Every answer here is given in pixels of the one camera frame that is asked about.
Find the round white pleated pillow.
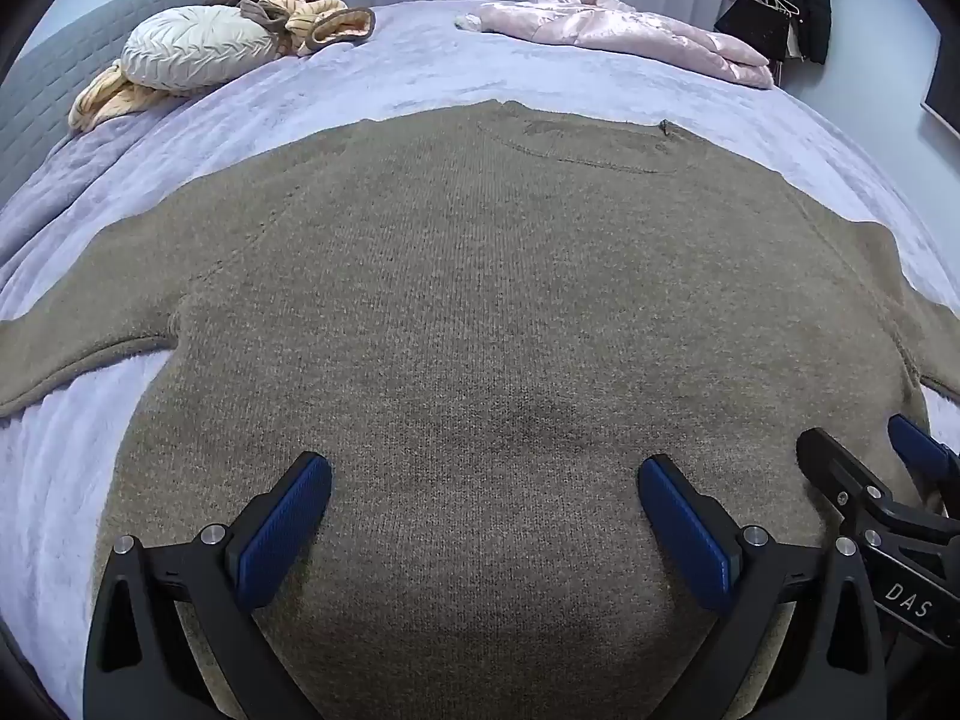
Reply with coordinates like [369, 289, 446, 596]
[121, 6, 280, 91]

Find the lavender plush blanket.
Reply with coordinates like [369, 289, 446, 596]
[0, 0, 960, 720]

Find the olive brown knit sweater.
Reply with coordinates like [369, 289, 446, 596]
[0, 99, 960, 720]

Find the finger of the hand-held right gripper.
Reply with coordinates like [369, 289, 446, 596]
[888, 415, 960, 520]
[796, 427, 901, 533]

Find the grey quilted headboard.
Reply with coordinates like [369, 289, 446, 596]
[0, 0, 211, 203]

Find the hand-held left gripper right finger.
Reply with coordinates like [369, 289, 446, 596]
[637, 455, 890, 720]

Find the pink shiny padded jacket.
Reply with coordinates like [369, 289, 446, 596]
[455, 0, 775, 89]

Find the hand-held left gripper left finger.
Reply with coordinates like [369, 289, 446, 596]
[82, 452, 332, 720]

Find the black hanging bag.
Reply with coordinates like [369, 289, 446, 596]
[714, 0, 792, 61]

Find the black wall screen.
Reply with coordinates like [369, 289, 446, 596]
[921, 15, 960, 151]

